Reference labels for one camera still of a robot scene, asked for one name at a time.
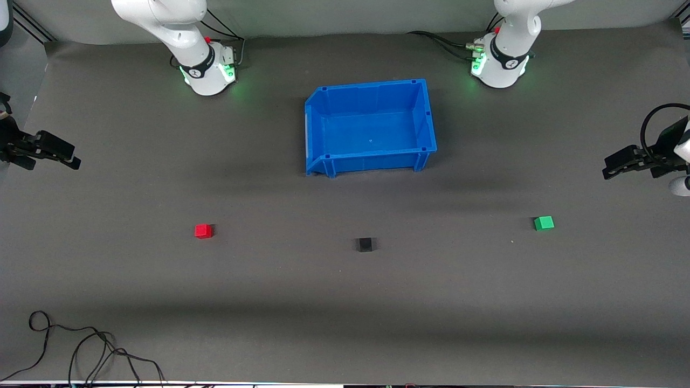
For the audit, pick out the small red cube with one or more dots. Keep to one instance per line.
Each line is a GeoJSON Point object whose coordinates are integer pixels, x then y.
{"type": "Point", "coordinates": [203, 231]}

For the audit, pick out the small black cube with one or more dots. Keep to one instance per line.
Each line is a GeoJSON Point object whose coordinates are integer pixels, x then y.
{"type": "Point", "coordinates": [364, 245]}

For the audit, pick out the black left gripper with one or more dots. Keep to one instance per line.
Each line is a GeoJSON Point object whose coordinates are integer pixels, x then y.
{"type": "Point", "coordinates": [663, 146]}

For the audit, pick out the dark grey table mat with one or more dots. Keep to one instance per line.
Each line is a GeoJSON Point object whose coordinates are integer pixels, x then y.
{"type": "Point", "coordinates": [161, 280]}

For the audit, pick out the dark aluminium frame rail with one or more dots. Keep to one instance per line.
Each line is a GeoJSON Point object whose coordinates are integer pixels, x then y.
{"type": "Point", "coordinates": [32, 24]}
{"type": "Point", "coordinates": [684, 20]}

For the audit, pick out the blue plastic storage bin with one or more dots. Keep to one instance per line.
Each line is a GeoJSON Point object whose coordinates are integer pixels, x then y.
{"type": "Point", "coordinates": [372, 129]}

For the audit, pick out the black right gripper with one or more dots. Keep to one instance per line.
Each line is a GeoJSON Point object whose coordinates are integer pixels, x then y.
{"type": "Point", "coordinates": [9, 141]}

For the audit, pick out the small green cube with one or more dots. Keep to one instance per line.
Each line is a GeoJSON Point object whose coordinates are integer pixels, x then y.
{"type": "Point", "coordinates": [544, 223]}

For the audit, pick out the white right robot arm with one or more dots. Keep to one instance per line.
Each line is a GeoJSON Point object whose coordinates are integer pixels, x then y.
{"type": "Point", "coordinates": [202, 64]}

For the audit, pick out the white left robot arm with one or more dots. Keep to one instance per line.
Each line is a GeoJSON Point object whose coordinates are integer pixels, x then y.
{"type": "Point", "coordinates": [501, 64]}

